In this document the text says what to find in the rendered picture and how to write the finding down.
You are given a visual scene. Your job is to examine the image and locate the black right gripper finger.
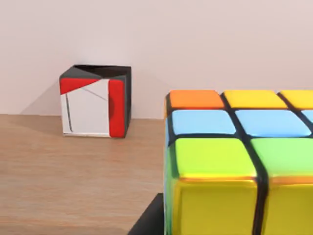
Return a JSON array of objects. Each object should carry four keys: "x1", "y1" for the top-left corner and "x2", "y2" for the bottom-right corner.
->
[{"x1": 128, "y1": 192, "x2": 165, "y2": 235}]

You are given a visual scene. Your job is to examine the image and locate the multicoloured puzzle cube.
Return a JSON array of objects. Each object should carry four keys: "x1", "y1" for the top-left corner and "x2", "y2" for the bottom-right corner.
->
[{"x1": 163, "y1": 90, "x2": 313, "y2": 235}]

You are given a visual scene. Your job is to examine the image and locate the red white and black cube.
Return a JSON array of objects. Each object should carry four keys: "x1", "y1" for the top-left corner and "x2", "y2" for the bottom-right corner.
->
[{"x1": 59, "y1": 64, "x2": 133, "y2": 139}]

